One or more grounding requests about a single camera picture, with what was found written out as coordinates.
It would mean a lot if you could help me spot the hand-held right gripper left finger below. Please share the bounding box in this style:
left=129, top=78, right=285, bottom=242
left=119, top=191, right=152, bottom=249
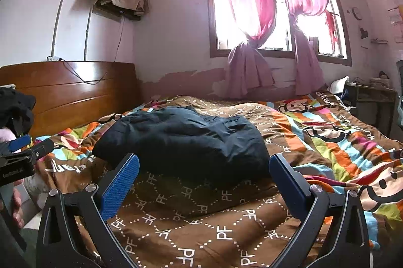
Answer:
left=36, top=153, right=141, bottom=268

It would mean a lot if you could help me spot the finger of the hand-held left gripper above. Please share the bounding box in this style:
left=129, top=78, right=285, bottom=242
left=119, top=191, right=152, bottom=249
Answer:
left=30, top=138, right=56, bottom=159
left=8, top=135, right=32, bottom=152

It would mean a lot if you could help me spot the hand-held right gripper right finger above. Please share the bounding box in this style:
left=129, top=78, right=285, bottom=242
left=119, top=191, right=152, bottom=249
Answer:
left=268, top=153, right=374, bottom=268

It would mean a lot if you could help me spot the dark navy puffer jacket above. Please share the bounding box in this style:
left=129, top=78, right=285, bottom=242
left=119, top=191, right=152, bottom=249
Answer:
left=93, top=106, right=272, bottom=188

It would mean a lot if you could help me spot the person's left hand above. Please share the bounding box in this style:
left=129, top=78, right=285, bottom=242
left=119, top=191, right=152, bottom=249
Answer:
left=11, top=184, right=25, bottom=228

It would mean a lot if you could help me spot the pink fuzzy cloth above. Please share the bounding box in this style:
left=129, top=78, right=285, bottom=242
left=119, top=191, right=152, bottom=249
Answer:
left=0, top=127, right=17, bottom=143

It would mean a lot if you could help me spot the pale cloth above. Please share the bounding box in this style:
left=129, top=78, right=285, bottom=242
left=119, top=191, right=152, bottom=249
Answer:
left=23, top=174, right=48, bottom=212

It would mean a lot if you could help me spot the dark cloth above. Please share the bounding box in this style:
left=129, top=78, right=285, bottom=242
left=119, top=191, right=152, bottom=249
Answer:
left=0, top=88, right=37, bottom=138

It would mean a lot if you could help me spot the wooden headboard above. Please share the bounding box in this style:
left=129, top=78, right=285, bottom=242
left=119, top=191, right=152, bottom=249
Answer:
left=0, top=61, right=139, bottom=139

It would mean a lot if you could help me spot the colourful printed blanket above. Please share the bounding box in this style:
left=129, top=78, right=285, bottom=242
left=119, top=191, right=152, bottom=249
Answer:
left=23, top=88, right=403, bottom=268

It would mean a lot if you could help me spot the wooden desk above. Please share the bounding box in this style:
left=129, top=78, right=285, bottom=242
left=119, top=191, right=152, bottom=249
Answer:
left=344, top=81, right=398, bottom=134

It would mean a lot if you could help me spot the white pipe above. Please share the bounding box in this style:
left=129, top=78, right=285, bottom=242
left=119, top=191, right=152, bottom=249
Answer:
left=51, top=0, right=83, bottom=58
left=84, top=0, right=114, bottom=62

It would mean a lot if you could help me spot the pile of clutter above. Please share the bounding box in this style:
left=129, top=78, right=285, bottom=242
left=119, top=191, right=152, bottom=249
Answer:
left=353, top=70, right=395, bottom=90

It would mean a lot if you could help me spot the dark chair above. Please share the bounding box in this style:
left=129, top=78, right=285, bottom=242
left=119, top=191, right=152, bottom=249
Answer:
left=394, top=59, right=403, bottom=134

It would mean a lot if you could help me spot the black cable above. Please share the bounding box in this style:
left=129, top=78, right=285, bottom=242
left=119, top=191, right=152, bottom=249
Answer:
left=61, top=14, right=125, bottom=86

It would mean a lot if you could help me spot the dark wall shelf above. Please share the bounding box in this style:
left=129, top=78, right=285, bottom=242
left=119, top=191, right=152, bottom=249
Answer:
left=93, top=0, right=148, bottom=22

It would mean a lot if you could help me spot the window with brown frame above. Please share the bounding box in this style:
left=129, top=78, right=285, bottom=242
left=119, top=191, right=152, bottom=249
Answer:
left=204, top=0, right=353, bottom=67

